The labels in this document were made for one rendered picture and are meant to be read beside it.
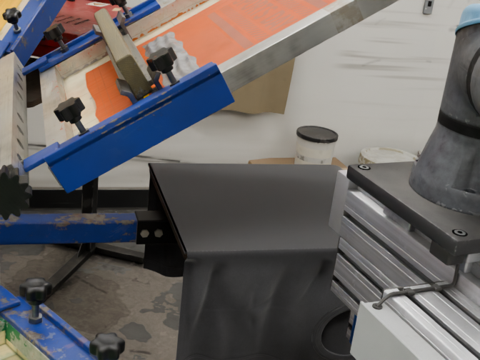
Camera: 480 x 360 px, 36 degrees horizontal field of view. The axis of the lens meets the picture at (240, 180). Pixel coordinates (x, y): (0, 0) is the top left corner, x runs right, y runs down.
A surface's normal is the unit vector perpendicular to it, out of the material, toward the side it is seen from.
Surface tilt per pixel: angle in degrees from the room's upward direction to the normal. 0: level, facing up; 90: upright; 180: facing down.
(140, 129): 90
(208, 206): 0
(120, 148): 90
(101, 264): 0
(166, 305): 0
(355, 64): 90
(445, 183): 72
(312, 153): 93
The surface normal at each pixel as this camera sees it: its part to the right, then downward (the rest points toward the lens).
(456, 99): -0.91, 0.06
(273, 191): 0.11, -0.92
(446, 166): -0.69, -0.13
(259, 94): 0.69, 0.35
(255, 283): 0.26, 0.44
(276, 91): -0.31, 0.29
